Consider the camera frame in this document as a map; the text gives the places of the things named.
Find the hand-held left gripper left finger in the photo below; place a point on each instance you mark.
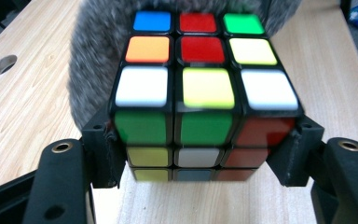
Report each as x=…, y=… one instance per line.
x=101, y=146

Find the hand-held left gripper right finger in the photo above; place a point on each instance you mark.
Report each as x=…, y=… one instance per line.
x=304, y=149

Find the grey fluffy cloth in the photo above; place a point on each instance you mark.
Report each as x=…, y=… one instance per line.
x=93, y=56

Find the multicoloured puzzle cube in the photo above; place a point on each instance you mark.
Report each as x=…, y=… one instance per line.
x=205, y=90

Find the grey table grommet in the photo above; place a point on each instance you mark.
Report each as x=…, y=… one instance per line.
x=3, y=64

